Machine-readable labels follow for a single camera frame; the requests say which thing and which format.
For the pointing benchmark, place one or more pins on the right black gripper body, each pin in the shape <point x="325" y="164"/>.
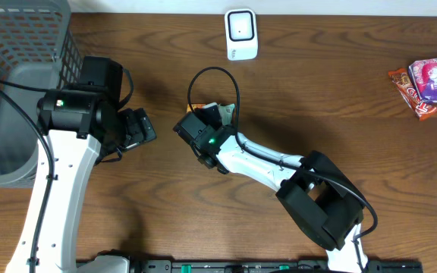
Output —
<point x="211" y="114"/>

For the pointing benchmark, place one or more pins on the teal white snack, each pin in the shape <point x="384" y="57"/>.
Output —
<point x="226" y="113"/>

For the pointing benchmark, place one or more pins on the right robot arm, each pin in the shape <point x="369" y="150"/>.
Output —
<point x="323" y="203"/>

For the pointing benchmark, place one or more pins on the grey plastic shopping basket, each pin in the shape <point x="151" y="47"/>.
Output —
<point x="37" y="52"/>

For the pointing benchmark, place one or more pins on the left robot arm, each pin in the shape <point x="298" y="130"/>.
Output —
<point x="79" y="128"/>

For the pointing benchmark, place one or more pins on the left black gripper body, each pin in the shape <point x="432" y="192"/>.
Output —
<point x="139" y="129"/>

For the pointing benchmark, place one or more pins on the orange brown candy bar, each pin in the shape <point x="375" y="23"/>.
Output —
<point x="401" y="80"/>

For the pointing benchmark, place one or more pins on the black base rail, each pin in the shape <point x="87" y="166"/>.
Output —
<point x="166" y="266"/>

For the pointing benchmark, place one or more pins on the white barcode scanner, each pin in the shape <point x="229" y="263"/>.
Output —
<point x="241" y="34"/>

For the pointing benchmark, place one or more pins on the orange tissue pack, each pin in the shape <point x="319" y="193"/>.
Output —
<point x="194" y="106"/>

